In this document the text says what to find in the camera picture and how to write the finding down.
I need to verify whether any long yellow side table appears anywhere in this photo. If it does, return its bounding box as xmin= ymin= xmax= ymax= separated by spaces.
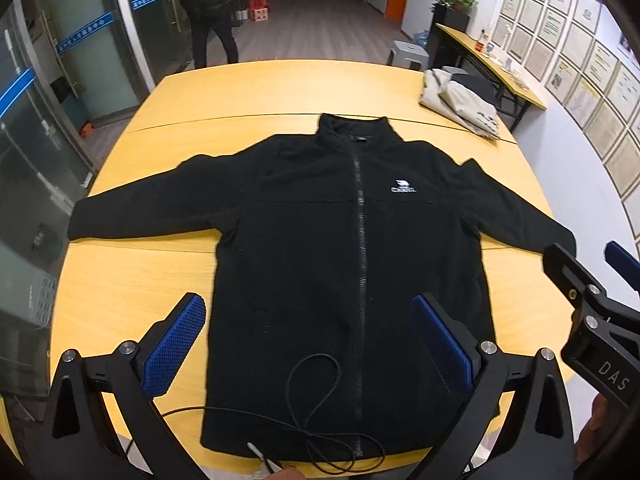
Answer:
xmin=436 ymin=24 xmax=547 ymax=131

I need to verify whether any beige folded garment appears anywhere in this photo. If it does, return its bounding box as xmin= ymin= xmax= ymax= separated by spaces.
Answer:
xmin=419 ymin=68 xmax=499 ymax=140

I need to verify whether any thin black cable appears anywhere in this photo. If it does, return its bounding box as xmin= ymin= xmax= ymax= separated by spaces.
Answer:
xmin=124 ymin=352 xmax=388 ymax=476

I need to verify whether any grey plastic stool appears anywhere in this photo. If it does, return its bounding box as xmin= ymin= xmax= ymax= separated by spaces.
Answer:
xmin=386 ymin=40 xmax=430 ymax=72

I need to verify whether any black fleece zip jacket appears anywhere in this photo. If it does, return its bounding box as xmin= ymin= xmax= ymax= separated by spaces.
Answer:
xmin=67 ymin=114 xmax=576 ymax=463

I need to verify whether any person in black jacket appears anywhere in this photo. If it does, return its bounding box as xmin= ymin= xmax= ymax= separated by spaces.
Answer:
xmin=180 ymin=0 xmax=239 ymax=70

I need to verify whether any operator right hand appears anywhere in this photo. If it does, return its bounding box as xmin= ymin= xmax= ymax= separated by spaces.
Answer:
xmin=574 ymin=393 xmax=625 ymax=472

